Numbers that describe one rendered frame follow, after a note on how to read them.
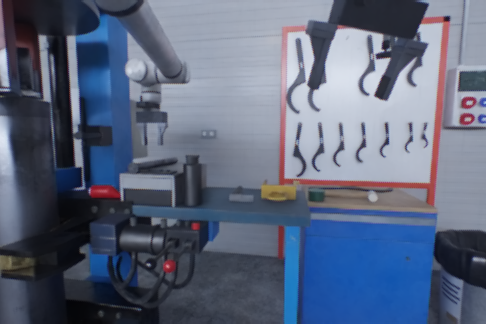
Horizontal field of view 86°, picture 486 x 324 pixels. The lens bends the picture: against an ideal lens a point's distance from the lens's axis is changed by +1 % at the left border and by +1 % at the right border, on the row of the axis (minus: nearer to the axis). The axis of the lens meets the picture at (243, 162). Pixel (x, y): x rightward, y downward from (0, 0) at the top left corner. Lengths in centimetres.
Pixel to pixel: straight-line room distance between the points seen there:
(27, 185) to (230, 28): 240
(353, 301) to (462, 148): 190
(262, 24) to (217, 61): 58
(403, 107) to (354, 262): 167
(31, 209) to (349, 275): 161
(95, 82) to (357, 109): 223
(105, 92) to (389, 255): 178
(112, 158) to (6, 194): 48
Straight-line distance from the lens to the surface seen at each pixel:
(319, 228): 168
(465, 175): 324
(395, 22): 50
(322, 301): 190
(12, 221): 118
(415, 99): 298
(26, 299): 128
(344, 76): 283
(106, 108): 146
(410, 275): 191
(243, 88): 284
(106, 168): 148
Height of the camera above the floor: 136
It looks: 6 degrees down
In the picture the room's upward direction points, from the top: straight up
